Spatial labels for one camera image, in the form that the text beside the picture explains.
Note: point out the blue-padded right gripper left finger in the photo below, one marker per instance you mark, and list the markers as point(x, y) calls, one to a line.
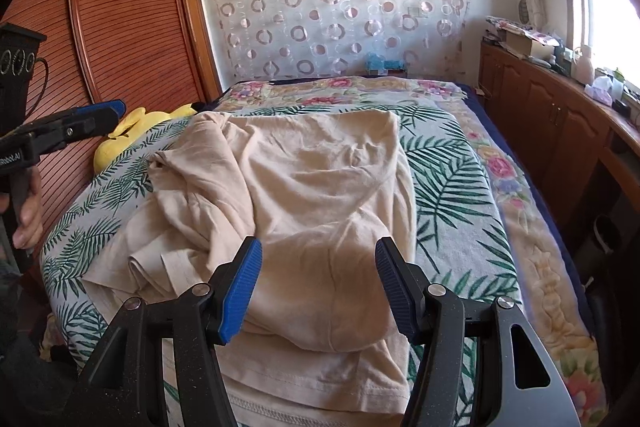
point(122, 383)

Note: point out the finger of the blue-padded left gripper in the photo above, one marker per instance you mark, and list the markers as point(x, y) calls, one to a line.
point(109, 109)
point(54, 133)

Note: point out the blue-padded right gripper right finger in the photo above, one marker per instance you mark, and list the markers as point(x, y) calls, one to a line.
point(515, 383)

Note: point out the beige printed t-shirt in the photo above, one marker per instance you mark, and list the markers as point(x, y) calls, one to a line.
point(318, 345)

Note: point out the person's left hand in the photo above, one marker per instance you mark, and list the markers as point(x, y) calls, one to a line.
point(30, 225)

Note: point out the yellow Pikachu plush toy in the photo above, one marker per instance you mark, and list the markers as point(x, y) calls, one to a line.
point(129, 129)

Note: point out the palm leaf print bedsheet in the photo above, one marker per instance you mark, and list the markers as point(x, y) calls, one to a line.
point(95, 218)

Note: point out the wooden louvered wardrobe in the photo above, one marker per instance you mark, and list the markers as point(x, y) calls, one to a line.
point(153, 54)

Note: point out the floral quilted blanket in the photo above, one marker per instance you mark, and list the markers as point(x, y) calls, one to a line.
point(525, 216)

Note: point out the long wooden sideboard cabinet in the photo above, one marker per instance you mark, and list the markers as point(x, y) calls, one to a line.
point(583, 157)

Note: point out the blue tissue pack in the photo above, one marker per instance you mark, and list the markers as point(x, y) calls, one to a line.
point(378, 65)

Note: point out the white crumpled tissue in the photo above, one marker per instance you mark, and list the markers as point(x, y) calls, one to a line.
point(600, 90)

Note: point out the pink bottle on sideboard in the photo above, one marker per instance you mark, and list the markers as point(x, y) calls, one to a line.
point(582, 70)

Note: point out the cardboard box on sideboard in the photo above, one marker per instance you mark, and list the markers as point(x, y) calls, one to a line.
point(530, 43)

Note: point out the window with wooden frame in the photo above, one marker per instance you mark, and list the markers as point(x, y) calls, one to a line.
point(608, 32)

